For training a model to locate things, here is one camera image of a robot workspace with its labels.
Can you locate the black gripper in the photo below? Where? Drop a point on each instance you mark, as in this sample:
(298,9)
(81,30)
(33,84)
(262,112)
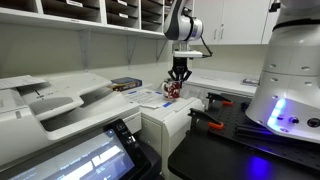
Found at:
(179,69)

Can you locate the red and white mug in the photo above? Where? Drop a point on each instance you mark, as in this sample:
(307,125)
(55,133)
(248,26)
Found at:
(171,89)

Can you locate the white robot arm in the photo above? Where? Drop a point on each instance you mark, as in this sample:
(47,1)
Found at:
(287,98)

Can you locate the copier touchscreen panel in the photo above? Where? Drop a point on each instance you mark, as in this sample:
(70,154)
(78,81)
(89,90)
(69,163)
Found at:
(108,152)

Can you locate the large white copier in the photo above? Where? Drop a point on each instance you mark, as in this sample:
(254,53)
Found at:
(36,113)

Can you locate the white side counter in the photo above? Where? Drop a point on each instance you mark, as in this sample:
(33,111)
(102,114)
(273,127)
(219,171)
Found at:
(202,81)

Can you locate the white paper sheet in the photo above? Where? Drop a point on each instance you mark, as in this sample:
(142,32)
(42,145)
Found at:
(148,98)

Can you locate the black clamp orange tip far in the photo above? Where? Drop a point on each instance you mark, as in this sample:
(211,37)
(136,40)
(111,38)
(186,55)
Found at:
(217,97)

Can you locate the black clamp orange tip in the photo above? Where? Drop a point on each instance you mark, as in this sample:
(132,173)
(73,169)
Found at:
(217,97)
(197,115)

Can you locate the black clamp orange tip near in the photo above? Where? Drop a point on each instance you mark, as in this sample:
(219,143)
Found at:
(197,115)

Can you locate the dark blue book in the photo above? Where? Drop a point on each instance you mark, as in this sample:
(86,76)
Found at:
(125,83)

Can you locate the white finisher unit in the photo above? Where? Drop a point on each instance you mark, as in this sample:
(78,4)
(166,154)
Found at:
(164,128)

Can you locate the black perforated mounting board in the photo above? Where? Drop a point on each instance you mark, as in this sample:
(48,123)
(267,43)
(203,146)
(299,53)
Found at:
(238,128)

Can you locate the white mail sorter shelf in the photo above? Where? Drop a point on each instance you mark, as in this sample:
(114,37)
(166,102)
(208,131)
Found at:
(143,18)

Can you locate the small item on counter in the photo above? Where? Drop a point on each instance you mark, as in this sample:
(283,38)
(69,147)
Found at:
(250,82)

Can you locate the black robot cart table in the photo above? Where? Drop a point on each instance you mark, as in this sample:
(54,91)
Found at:
(202,157)

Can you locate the white wall cabinet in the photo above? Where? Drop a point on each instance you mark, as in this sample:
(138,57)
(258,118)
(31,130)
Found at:
(235,22)

